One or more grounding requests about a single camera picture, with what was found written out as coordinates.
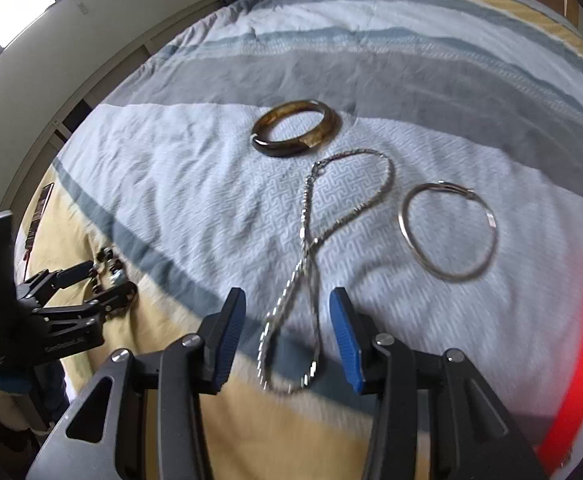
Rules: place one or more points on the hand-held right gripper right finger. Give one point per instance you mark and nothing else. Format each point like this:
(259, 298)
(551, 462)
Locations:
(344, 330)

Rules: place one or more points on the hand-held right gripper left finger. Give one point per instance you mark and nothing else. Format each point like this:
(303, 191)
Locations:
(231, 340)

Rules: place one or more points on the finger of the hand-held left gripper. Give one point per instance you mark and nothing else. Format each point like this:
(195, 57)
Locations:
(113, 297)
(66, 275)

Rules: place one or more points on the red cardboard box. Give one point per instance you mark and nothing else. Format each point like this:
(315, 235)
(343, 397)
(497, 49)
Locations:
(581, 350)

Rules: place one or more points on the person's leg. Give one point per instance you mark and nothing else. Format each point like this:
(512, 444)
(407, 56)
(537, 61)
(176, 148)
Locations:
(53, 390)

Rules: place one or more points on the pink smartphone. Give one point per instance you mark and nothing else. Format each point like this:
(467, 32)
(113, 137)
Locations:
(40, 215)

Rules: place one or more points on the thin silver bangle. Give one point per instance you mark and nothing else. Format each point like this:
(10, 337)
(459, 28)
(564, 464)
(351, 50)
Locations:
(406, 237)

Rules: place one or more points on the dark brown bangle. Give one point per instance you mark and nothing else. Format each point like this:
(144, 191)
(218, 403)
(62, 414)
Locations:
(276, 149)

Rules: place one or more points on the window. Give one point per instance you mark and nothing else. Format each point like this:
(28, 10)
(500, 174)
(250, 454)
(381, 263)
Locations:
(6, 15)

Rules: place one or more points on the wooden bed headboard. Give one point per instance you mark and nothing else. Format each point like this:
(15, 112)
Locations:
(576, 15)

